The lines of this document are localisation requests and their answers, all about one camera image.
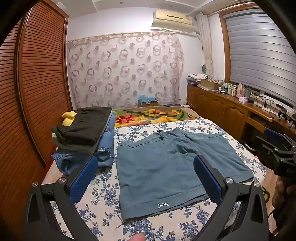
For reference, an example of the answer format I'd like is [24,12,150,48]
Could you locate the colourful flower blanket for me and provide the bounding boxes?
[112,108,197,129]

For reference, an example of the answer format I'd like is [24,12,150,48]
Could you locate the beige tied curtain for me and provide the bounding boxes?
[196,13,215,77]

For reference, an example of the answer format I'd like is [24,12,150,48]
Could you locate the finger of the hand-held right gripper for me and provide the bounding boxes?
[264,128,296,153]
[253,137,282,168]

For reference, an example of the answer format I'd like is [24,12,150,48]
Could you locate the yellow plush toy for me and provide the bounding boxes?
[62,111,78,127]

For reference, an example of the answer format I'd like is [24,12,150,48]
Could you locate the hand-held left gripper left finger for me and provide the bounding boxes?
[23,156,100,241]

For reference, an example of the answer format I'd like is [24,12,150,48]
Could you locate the folded patterned cloth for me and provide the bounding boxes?
[187,73,208,82]

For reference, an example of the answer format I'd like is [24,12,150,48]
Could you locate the blue box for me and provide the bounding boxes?
[138,95,159,107]

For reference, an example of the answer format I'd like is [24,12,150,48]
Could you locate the grey window blind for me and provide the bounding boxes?
[223,8,296,105]

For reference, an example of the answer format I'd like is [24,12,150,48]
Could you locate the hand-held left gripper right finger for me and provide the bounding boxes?
[193,155,270,241]

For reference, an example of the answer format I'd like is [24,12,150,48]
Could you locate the blue floral bed sheet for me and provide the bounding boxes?
[50,118,266,241]

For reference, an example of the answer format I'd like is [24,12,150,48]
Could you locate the wooden sideboard cabinet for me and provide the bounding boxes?
[187,85,296,149]

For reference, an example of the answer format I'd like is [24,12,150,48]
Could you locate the person's right hand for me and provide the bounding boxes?
[272,177,296,218]

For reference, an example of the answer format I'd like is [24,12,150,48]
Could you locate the cream air conditioner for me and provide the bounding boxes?
[151,9,194,32]

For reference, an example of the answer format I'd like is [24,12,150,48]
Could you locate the cardboard box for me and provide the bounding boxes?
[201,79,222,91]

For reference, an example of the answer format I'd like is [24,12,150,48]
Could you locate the row of bottles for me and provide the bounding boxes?
[221,81,251,98]

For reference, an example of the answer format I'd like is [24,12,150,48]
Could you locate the black folded pants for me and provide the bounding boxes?
[52,107,112,147]

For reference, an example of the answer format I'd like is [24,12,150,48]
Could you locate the blue denim jeans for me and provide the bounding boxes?
[51,112,115,175]

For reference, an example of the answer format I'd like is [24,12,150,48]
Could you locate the circle patterned curtain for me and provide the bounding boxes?
[66,32,185,109]

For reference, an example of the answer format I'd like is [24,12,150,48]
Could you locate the white power strip with cables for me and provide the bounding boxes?
[254,93,274,110]

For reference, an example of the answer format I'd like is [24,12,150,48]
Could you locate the teal shorts pants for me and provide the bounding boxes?
[116,127,255,223]

